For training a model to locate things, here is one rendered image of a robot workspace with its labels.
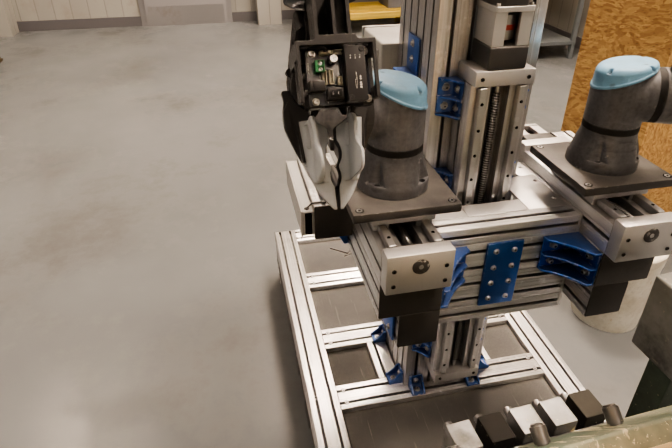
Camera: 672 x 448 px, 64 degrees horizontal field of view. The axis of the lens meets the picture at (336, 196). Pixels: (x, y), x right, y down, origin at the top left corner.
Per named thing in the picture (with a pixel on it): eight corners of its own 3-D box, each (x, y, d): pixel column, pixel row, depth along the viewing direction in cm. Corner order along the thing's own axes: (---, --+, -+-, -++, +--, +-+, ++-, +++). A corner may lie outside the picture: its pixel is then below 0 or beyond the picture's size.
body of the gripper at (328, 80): (298, 111, 45) (283, -34, 45) (288, 121, 54) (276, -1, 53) (385, 104, 47) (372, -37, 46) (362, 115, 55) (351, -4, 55)
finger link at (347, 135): (348, 212, 48) (338, 109, 48) (336, 208, 54) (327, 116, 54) (381, 208, 49) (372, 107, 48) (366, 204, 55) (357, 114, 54)
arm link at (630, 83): (578, 108, 123) (592, 49, 117) (641, 113, 121) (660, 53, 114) (586, 128, 113) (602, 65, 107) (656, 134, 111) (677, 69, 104)
